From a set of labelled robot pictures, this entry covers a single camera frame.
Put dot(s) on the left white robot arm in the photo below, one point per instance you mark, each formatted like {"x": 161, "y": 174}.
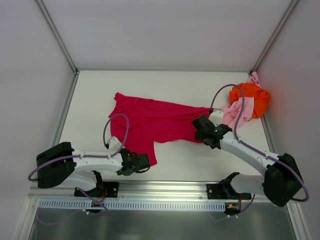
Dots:
{"x": 64, "y": 165}

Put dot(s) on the slotted cable duct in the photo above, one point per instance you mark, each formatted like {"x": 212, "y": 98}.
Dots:
{"x": 139, "y": 205}

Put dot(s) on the aluminium frame post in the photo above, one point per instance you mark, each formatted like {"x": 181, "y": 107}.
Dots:
{"x": 56, "y": 35}
{"x": 275, "y": 34}

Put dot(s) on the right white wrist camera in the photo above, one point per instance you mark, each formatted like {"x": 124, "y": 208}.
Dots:
{"x": 216, "y": 117}

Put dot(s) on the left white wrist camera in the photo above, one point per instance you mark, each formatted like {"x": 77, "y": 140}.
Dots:
{"x": 113, "y": 144}

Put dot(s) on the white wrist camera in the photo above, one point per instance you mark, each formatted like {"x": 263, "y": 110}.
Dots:
{"x": 113, "y": 144}
{"x": 216, "y": 117}

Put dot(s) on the orange t shirt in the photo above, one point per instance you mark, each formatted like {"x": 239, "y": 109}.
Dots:
{"x": 261, "y": 97}

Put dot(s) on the pink t shirt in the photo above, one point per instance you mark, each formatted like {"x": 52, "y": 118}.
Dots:
{"x": 232, "y": 111}

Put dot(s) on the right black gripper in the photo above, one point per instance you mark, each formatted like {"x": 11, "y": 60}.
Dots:
{"x": 200, "y": 124}

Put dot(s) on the left aluminium frame post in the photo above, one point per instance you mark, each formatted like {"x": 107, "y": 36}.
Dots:
{"x": 56, "y": 35}

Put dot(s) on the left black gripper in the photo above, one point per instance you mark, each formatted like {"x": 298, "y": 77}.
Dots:
{"x": 144, "y": 160}

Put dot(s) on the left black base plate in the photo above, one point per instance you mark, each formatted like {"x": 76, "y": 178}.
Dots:
{"x": 108, "y": 189}

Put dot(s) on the aluminium mounting rail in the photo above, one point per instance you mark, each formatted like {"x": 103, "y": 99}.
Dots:
{"x": 139, "y": 190}

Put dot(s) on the magenta t shirt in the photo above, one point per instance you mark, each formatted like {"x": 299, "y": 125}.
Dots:
{"x": 152, "y": 121}

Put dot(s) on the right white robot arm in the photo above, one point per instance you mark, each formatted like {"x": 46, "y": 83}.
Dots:
{"x": 279, "y": 177}

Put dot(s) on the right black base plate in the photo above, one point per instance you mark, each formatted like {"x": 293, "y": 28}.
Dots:
{"x": 224, "y": 191}

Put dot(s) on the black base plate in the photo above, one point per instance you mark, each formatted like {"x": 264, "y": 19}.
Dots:
{"x": 224, "y": 191}
{"x": 108, "y": 189}

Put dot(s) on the right aluminium frame post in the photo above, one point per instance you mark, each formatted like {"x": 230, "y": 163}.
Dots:
{"x": 275, "y": 34}

